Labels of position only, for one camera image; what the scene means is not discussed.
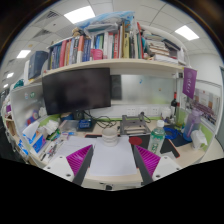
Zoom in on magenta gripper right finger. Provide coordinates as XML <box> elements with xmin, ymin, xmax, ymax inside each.
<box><xmin>133</xmin><ymin>145</ymin><xmax>160</xmax><ymax>185</ymax></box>

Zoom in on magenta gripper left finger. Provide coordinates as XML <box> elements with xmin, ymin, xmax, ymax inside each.
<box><xmin>66</xmin><ymin>145</ymin><xmax>93</xmax><ymax>186</ymax></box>

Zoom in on clear plastic water bottle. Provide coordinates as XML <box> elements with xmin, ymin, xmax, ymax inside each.
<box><xmin>148</xmin><ymin>120</ymin><xmax>165</xmax><ymax>154</ymax></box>

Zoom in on purple water jug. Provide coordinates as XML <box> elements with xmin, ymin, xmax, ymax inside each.
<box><xmin>183</xmin><ymin>109</ymin><xmax>202</xmax><ymax>142</ymax></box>

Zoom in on red round coaster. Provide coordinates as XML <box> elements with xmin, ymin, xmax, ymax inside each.
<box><xmin>129</xmin><ymin>137</ymin><xmax>142</xmax><ymax>145</ymax></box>

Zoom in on black mouse pad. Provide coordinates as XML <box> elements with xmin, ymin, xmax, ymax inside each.
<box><xmin>129</xmin><ymin>133</ymin><xmax>181</xmax><ymax>159</ymax></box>

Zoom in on white paper sheet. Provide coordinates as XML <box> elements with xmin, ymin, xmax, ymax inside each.
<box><xmin>55</xmin><ymin>136</ymin><xmax>137</xmax><ymax>176</ymax></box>

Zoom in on white ribbed ceramic cup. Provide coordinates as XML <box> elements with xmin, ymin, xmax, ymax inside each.
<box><xmin>102</xmin><ymin>128</ymin><xmax>118</xmax><ymax>147</ymax></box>

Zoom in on grey metal laptop stand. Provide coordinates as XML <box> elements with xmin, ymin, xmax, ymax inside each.
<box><xmin>120</xmin><ymin>114</ymin><xmax>151</xmax><ymax>136</ymax></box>

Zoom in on blue tissue box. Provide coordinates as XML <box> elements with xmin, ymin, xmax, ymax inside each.
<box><xmin>22</xmin><ymin>121</ymin><xmax>46</xmax><ymax>153</ymax></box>

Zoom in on white tissue pack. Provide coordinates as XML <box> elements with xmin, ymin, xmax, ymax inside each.
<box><xmin>191</xmin><ymin>130</ymin><xmax>207</xmax><ymax>150</ymax></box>

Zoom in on dark wine bottle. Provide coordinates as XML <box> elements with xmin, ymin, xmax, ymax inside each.
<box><xmin>171</xmin><ymin>92</ymin><xmax>177</xmax><ymax>116</ymax></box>

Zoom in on black computer monitor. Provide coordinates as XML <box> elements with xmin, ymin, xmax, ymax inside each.
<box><xmin>42</xmin><ymin>68</ymin><xmax>111</xmax><ymax>115</ymax></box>

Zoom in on purple hanging banner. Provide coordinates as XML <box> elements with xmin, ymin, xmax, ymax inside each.
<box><xmin>182</xmin><ymin>68</ymin><xmax>197</xmax><ymax>98</ymax></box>

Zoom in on pink mug on shelf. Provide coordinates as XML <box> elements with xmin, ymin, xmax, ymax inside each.
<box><xmin>91</xmin><ymin>49</ymin><xmax>103</xmax><ymax>60</ymax></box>

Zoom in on dark blue binder box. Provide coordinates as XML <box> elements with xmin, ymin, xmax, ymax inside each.
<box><xmin>28</xmin><ymin>51</ymin><xmax>48</xmax><ymax>79</ymax></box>

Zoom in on stack of lying books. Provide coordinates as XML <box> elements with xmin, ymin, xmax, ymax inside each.
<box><xmin>143</xmin><ymin>31</ymin><xmax>181</xmax><ymax>64</ymax></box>

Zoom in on yellow book on shelf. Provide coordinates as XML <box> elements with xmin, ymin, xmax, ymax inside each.
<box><xmin>123</xmin><ymin>32</ymin><xmax>129</xmax><ymax>58</ymax></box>

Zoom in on red book on shelf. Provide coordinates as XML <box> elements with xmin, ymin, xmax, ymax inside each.
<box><xmin>59</xmin><ymin>40</ymin><xmax>67</xmax><ymax>67</ymax></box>

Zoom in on blue plastic bag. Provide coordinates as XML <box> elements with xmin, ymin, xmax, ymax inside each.
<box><xmin>75</xmin><ymin>11</ymin><xmax>134</xmax><ymax>30</ymax></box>

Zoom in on blue coiled cable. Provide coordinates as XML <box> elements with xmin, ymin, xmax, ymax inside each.
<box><xmin>162</xmin><ymin>126</ymin><xmax>180</xmax><ymax>141</ymax></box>

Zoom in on wooden wall shelf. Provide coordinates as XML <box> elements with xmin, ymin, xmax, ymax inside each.
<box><xmin>29</xmin><ymin>57</ymin><xmax>186</xmax><ymax>84</ymax></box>

